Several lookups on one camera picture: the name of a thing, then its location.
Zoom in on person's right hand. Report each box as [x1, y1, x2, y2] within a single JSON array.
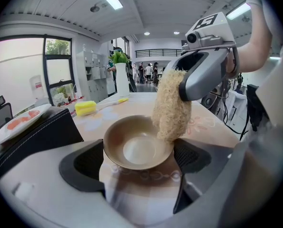
[[226, 52, 237, 75]]

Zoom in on yellow sponge bottle brush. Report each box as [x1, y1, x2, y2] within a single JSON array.
[[74, 97, 129, 117]]

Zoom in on white tall vase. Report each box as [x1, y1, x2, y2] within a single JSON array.
[[114, 62, 130, 97]]

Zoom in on black leather box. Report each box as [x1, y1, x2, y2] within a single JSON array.
[[0, 107, 85, 175]]

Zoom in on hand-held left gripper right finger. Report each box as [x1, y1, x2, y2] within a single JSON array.
[[155, 138, 236, 228]]

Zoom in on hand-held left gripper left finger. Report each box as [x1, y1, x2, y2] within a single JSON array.
[[0, 138, 138, 228]]

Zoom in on brown bowl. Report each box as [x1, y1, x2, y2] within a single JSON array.
[[103, 114, 175, 171]]

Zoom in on tan scrubbing sponge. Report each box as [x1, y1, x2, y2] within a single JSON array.
[[151, 67, 193, 144]]

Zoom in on black balcony railing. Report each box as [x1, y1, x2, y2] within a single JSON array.
[[135, 48, 183, 58]]

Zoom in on green leafy plant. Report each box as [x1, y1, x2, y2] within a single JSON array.
[[107, 50, 130, 65]]

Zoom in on person's right forearm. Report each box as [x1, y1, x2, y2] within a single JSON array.
[[235, 5, 274, 74]]

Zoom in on white flower bunch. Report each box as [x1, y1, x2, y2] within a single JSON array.
[[53, 93, 68, 108]]

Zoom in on white round plate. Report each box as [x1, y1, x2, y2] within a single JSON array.
[[0, 103, 52, 147]]

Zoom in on person's grey shirt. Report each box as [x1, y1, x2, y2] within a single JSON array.
[[245, 0, 283, 156]]

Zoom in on black power cable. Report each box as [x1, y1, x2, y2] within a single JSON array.
[[221, 79, 249, 135]]

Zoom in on grey metal lockers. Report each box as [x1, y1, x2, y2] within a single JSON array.
[[76, 50, 116, 104]]

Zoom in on beige checked tablecloth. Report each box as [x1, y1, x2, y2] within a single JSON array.
[[72, 91, 242, 225]]

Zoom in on black framed window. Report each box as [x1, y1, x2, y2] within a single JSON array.
[[0, 34, 75, 118]]

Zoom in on black office chair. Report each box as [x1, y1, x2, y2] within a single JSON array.
[[0, 95, 13, 132]]

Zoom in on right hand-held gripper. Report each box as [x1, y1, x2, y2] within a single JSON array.
[[163, 11, 240, 102]]

